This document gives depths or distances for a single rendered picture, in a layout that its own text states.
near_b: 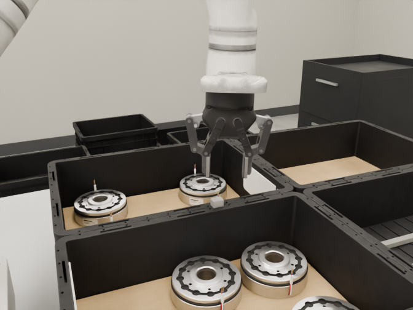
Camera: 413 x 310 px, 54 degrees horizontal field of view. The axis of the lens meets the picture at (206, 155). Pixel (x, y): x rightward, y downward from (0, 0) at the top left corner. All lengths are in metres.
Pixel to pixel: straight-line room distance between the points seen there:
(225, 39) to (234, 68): 0.04
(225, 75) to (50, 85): 3.10
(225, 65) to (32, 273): 0.61
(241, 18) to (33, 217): 0.80
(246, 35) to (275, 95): 3.88
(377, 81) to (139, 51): 2.20
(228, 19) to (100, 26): 3.07
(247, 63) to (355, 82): 1.56
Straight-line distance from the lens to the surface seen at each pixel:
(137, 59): 3.72
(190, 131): 0.63
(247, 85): 0.55
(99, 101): 3.70
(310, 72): 2.37
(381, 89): 2.21
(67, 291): 0.51
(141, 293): 0.64
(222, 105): 0.59
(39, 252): 1.02
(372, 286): 0.60
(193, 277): 0.60
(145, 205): 0.87
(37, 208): 1.20
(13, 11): 0.67
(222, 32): 0.58
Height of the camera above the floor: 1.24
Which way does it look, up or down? 22 degrees down
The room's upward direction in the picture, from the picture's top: straight up
